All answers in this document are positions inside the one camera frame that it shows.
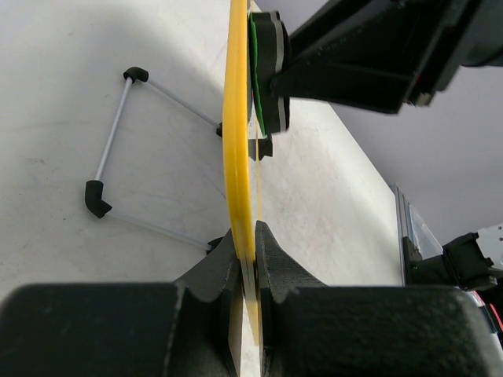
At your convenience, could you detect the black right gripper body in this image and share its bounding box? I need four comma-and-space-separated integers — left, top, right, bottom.
408, 1, 502, 106

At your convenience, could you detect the yellow framed whiteboard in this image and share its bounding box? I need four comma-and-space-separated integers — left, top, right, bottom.
222, 0, 265, 377

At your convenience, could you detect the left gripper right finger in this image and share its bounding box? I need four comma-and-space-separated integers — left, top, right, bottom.
255, 221, 502, 376

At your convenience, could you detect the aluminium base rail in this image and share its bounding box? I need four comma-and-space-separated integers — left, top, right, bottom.
391, 185, 442, 285

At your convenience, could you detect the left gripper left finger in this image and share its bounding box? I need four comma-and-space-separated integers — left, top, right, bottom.
1, 235, 240, 376

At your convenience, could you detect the wire easel stand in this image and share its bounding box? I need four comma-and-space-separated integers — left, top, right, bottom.
83, 67, 274, 252

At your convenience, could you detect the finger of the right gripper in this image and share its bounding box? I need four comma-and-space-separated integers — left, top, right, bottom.
271, 1, 459, 114

